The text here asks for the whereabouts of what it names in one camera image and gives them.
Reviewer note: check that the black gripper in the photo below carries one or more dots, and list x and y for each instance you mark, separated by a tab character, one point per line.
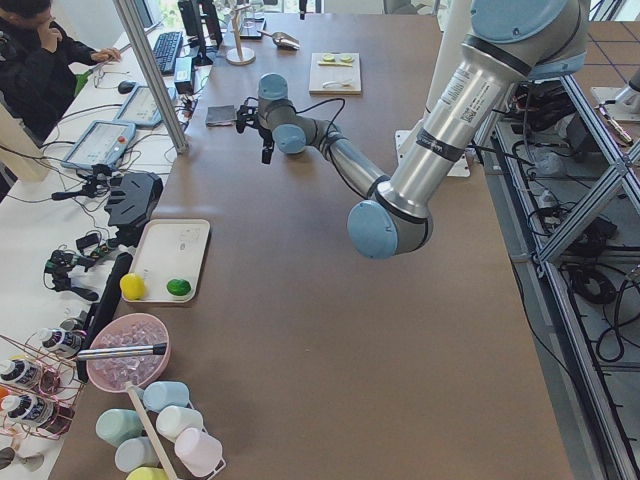
263	131

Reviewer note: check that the white ceramic spoon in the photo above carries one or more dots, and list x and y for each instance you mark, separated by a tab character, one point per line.
336	84

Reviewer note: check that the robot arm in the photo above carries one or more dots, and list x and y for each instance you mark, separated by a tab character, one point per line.
508	42

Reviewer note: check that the steel scoop in bowl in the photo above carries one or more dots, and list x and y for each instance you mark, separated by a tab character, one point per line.
120	351

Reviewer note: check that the pink bowl of ice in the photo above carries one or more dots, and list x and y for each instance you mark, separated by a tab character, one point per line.
147	340

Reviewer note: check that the grey folded cloth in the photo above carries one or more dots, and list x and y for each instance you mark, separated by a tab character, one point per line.
224	115

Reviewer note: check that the wooden mug tree stand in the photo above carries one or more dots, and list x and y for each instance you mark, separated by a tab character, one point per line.
239	55

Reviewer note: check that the bamboo cutting board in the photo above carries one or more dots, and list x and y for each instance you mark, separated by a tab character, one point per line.
319	74

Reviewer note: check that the steel scoop on table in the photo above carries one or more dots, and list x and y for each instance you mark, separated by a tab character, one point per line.
282	40

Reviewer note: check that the yellow plastic knife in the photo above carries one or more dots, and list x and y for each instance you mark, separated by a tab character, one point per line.
335	63

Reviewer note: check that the black framed tray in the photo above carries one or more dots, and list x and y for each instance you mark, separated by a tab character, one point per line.
251	29

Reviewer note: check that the teach pendant tablet far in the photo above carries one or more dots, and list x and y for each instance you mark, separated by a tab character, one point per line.
140	108

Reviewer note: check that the teach pendant tablet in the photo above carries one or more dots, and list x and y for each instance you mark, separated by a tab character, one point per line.
140	108
103	143

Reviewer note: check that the black keyboard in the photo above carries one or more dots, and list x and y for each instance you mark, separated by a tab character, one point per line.
166	50

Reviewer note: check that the computer monitor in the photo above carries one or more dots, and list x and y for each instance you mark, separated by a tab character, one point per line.
200	20

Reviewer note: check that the cream serving tray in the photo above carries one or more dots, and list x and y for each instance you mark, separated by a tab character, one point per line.
170	248

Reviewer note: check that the computer mouse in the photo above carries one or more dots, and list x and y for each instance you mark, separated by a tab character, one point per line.
125	87

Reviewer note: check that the teach pendant tablet near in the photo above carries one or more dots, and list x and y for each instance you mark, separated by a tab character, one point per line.
103	143

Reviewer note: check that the green lime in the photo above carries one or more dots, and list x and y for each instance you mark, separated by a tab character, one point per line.
178	287

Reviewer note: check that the yellow lemon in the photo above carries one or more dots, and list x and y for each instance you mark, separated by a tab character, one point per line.
132	286

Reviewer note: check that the person in black jacket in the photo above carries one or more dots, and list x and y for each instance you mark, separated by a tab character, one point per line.
37	83

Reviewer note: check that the blue pastel cup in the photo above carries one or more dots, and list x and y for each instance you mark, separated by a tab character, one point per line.
161	394

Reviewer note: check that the white pastel cup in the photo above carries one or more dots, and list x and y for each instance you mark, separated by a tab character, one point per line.
173	420

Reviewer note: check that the pink pastel cup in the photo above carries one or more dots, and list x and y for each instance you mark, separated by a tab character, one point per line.
200	452

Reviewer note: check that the green pastel cup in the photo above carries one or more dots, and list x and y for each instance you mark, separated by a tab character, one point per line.
115	426

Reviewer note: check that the pale blue cup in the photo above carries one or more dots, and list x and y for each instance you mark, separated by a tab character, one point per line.
134	453

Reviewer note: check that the yellow pastel cup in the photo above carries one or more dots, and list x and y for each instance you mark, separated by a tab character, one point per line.
147	473

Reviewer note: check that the aluminium frame post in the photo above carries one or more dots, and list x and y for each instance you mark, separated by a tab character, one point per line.
143	52

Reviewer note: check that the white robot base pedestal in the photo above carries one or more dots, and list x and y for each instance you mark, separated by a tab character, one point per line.
448	60

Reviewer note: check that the copper wire bottle rack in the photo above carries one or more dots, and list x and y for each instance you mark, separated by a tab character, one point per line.
39	390

